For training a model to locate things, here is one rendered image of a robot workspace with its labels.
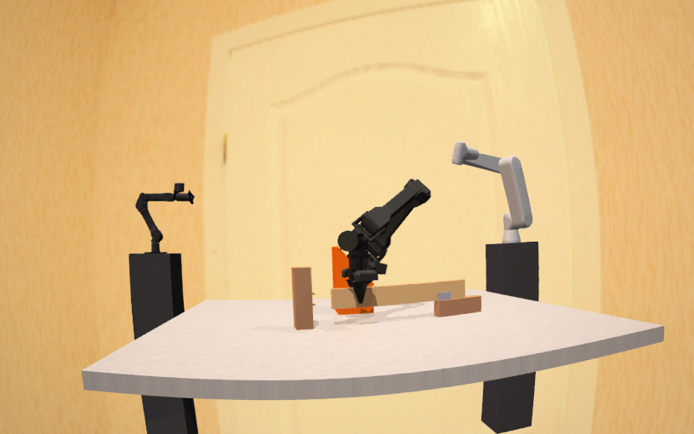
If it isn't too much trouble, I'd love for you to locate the brown wooden post with two pegs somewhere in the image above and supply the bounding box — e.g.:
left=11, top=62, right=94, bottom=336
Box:
left=291, top=266, right=482, bottom=330

